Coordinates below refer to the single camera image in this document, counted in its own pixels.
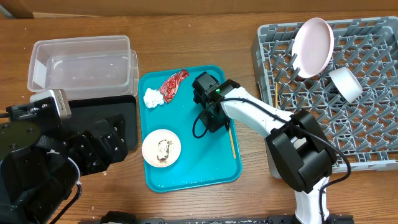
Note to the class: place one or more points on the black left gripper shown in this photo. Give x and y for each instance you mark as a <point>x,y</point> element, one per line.
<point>115,143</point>

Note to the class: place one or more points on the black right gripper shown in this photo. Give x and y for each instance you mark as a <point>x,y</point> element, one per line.
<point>214,121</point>

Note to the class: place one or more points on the red snack wrapper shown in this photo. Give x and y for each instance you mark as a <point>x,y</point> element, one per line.
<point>170,87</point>

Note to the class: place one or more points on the white tissue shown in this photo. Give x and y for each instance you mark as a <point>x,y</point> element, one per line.
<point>153,98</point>

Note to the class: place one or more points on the wooden chopstick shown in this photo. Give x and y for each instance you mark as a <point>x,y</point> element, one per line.
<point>232,143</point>
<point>276,95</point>

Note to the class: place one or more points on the large pink plate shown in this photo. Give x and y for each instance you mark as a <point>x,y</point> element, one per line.
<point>313,47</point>

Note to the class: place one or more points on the white bowl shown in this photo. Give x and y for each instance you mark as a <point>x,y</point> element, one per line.
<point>346,83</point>

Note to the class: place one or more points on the grey dish rack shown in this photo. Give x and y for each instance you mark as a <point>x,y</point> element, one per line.
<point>365,131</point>

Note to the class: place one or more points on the white cup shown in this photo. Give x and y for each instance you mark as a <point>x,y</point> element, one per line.
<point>299,142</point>

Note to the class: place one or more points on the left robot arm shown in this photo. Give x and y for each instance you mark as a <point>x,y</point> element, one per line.
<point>38,172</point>

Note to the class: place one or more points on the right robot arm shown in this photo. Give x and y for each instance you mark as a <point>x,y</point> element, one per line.
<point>306,169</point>

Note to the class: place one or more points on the black bin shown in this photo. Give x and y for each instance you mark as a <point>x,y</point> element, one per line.
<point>86,112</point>

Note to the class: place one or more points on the teal tray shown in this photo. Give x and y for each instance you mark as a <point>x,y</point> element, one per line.
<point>202,162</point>

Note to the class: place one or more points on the small pink plate with food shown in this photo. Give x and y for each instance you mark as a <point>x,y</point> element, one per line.
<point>161,148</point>

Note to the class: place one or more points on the clear plastic bin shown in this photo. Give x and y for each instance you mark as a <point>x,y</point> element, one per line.
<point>85,67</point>

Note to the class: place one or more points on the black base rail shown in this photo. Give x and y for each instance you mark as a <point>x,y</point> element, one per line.
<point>122,217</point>

